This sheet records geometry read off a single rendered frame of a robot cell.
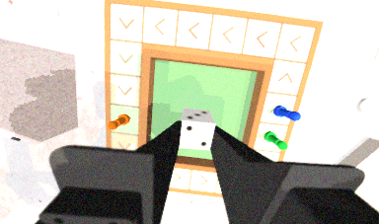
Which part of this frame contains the blue pawn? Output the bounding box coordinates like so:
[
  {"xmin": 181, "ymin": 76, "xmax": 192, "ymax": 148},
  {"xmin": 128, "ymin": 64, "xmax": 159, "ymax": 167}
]
[{"xmin": 273, "ymin": 106, "xmax": 301, "ymax": 121}]

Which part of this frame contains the orange game pawn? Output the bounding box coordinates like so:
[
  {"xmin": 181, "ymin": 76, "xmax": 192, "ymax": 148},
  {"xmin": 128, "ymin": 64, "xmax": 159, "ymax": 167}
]
[{"xmin": 109, "ymin": 113, "xmax": 130, "ymax": 130}]

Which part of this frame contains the green pawn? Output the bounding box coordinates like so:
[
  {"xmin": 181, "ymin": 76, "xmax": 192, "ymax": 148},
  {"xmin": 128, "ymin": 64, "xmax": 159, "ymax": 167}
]
[{"xmin": 264, "ymin": 131, "xmax": 287, "ymax": 150}]

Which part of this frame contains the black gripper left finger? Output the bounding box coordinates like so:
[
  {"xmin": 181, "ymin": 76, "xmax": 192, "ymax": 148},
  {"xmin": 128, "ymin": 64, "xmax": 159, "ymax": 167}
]
[{"xmin": 48, "ymin": 120, "xmax": 182, "ymax": 224}]

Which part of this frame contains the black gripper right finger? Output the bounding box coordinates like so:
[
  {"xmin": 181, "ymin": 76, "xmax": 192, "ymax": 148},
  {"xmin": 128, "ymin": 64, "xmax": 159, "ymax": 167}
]
[{"xmin": 210, "ymin": 124, "xmax": 366, "ymax": 224}]

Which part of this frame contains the white die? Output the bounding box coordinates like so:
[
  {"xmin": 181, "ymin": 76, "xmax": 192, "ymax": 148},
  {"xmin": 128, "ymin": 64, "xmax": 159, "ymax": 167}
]
[{"xmin": 180, "ymin": 108, "xmax": 216, "ymax": 151}]

